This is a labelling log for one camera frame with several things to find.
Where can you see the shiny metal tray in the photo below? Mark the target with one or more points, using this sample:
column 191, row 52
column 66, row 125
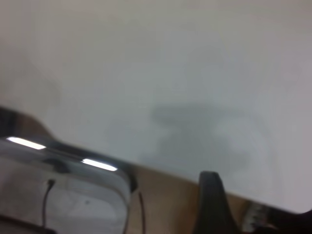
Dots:
column 80, row 195

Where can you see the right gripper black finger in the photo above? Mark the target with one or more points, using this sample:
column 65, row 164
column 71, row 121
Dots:
column 212, row 209

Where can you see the dark machine base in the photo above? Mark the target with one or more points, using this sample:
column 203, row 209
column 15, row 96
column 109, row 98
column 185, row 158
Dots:
column 287, row 224

